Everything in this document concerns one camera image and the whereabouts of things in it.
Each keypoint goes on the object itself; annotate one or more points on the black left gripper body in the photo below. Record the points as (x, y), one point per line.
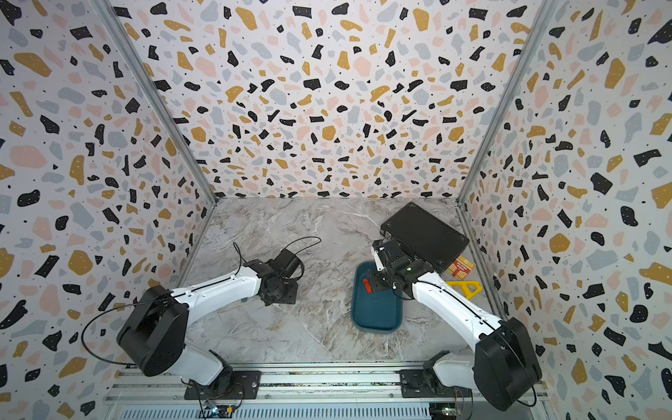
(287, 293)

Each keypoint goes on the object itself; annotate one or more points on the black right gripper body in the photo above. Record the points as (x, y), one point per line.
(381, 280)

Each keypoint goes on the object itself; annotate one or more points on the orange red usb flash drive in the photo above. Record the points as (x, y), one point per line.
(367, 285)

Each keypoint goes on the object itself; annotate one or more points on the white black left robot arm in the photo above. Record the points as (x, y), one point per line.
(155, 334)

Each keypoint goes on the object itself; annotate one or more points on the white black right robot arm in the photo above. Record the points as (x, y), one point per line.
(504, 365)

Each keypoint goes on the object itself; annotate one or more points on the teal plastic storage box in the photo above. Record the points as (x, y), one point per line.
(376, 312)

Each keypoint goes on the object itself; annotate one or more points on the red yellow small box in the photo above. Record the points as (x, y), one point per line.
(461, 267)

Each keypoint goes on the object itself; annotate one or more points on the black hard case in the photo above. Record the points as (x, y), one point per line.
(426, 237)

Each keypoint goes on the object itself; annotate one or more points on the yellow triangle ruler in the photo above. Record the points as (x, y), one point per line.
(469, 288)

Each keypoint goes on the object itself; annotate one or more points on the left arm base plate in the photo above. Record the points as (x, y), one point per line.
(233, 385)

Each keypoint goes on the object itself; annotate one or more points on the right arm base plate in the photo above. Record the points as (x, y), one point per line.
(422, 383)

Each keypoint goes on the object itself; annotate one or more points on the aluminium mounting rail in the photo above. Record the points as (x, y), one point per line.
(311, 390)

